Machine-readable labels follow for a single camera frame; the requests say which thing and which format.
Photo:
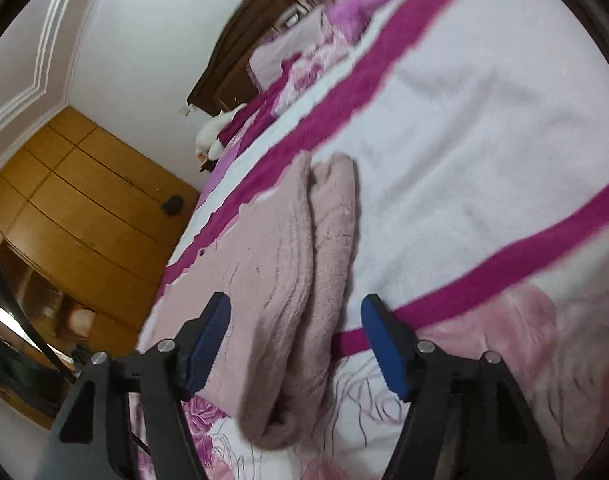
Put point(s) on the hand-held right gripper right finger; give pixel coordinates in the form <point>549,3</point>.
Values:
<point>384,345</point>

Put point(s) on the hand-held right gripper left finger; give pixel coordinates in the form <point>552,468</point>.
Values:
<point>209,345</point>

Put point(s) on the pink knitted pearl-button sweater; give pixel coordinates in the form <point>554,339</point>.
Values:
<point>284,285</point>

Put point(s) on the small black wardrobe device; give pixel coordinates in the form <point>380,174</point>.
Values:
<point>172,204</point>

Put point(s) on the wooden shelf unit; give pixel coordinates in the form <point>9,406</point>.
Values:
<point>44,320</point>

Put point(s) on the floral pink bedspread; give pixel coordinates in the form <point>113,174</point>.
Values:
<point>459,160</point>

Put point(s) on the yellow wooden wardrobe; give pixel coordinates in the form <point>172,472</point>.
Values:
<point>84,185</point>

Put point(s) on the white plush toy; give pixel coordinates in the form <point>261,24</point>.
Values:
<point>209,135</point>

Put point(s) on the dark wooden headboard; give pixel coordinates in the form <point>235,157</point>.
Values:
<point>234,50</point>

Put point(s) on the pale pink pillow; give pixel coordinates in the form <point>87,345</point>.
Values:
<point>279,55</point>

